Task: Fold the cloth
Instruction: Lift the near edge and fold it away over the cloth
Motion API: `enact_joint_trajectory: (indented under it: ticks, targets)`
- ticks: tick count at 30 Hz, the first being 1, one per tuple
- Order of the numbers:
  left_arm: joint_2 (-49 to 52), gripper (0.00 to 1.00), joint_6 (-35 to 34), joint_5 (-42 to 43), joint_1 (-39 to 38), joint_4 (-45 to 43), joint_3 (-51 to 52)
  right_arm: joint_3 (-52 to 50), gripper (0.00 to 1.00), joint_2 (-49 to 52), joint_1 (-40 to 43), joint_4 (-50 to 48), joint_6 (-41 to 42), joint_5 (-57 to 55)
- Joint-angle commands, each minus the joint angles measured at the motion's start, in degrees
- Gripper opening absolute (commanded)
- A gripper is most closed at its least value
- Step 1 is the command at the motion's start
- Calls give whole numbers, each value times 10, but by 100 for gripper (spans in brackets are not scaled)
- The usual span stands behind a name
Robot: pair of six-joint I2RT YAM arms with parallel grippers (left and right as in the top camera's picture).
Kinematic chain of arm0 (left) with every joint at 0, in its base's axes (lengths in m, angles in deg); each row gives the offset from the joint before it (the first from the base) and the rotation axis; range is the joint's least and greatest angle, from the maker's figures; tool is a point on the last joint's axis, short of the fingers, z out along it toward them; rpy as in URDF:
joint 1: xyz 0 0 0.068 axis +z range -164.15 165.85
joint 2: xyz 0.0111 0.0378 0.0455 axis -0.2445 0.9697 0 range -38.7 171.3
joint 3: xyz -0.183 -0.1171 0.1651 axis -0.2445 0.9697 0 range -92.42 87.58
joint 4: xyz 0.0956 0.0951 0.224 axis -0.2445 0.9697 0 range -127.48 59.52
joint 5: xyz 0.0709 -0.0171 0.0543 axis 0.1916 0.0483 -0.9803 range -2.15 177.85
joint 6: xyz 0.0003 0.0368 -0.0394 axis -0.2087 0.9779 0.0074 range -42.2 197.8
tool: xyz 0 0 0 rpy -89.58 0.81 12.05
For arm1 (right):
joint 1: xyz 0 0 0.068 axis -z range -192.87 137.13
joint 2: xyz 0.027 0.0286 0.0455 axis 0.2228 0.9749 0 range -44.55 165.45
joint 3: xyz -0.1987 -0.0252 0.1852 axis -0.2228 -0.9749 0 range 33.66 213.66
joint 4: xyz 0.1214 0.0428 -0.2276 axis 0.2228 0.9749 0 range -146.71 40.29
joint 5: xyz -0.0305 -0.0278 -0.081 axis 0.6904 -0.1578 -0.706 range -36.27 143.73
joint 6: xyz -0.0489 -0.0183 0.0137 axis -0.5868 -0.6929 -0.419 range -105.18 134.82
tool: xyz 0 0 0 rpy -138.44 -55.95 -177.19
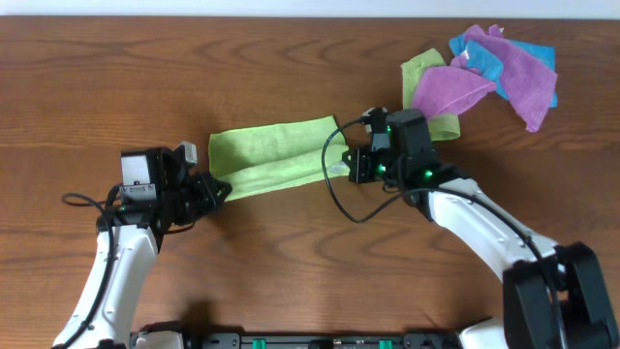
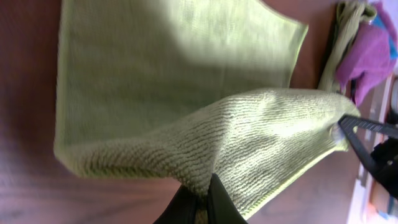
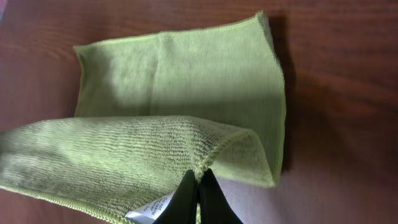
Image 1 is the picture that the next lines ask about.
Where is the light green cloth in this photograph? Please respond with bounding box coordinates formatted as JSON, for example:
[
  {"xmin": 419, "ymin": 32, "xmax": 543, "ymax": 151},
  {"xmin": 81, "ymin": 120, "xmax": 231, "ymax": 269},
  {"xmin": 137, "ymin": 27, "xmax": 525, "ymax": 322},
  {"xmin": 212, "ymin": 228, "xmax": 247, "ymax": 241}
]
[{"xmin": 208, "ymin": 115, "xmax": 349, "ymax": 202}]

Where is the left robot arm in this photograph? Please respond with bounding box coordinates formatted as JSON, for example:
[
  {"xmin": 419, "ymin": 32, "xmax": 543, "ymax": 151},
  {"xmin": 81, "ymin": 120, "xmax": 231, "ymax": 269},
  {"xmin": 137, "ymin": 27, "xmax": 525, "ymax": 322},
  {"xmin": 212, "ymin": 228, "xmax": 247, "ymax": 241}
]
[{"xmin": 52, "ymin": 170, "xmax": 233, "ymax": 348}]

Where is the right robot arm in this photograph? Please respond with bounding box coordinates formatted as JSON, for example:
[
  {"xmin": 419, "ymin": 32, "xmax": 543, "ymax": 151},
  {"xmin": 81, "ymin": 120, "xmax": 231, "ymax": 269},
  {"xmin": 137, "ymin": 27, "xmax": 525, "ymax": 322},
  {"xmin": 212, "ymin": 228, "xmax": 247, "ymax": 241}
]
[{"xmin": 342, "ymin": 146, "xmax": 619, "ymax": 348}]

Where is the olive green cloth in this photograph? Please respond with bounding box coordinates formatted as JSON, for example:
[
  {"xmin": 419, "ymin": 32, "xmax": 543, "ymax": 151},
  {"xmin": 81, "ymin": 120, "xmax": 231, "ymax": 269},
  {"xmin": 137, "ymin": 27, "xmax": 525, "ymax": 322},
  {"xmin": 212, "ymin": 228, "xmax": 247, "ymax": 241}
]
[{"xmin": 400, "ymin": 48, "xmax": 461, "ymax": 142}]

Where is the blue cloth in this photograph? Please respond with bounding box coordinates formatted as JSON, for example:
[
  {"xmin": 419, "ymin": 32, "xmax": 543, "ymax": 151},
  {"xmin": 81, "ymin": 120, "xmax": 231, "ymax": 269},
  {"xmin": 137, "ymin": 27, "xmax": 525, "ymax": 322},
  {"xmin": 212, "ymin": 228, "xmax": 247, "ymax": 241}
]
[{"xmin": 449, "ymin": 34, "xmax": 556, "ymax": 100}]

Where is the purple cloth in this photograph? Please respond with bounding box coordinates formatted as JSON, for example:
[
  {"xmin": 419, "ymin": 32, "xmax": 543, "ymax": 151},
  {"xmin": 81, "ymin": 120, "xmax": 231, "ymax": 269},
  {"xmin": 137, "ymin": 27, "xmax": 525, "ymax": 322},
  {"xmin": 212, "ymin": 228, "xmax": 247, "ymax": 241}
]
[{"xmin": 438, "ymin": 25, "xmax": 558, "ymax": 133}]

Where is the right black camera cable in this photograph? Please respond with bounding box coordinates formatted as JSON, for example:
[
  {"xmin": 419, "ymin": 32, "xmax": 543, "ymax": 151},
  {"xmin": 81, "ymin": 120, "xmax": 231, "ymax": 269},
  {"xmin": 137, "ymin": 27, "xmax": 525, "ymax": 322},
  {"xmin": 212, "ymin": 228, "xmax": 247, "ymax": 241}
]
[{"xmin": 321, "ymin": 117, "xmax": 568, "ymax": 349}]

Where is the black camera cable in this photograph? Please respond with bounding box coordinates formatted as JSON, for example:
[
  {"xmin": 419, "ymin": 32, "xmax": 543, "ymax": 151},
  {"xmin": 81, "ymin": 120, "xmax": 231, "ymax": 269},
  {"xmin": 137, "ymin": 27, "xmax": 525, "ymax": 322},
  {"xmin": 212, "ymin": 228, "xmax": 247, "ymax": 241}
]
[
  {"xmin": 61, "ymin": 183, "xmax": 122, "ymax": 349},
  {"xmin": 321, "ymin": 117, "xmax": 568, "ymax": 349}
]

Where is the left black camera cable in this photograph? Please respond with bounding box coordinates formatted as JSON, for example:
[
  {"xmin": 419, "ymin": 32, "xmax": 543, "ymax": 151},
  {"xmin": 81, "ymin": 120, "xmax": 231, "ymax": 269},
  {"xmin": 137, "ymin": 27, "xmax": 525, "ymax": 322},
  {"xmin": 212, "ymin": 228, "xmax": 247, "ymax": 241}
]
[{"xmin": 61, "ymin": 183, "xmax": 122, "ymax": 349}]

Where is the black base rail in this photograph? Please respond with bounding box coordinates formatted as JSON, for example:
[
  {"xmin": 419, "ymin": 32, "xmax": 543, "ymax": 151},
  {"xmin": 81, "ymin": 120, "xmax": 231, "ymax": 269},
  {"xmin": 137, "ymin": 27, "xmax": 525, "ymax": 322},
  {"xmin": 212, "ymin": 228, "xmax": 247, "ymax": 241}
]
[{"xmin": 129, "ymin": 322, "xmax": 463, "ymax": 349}]

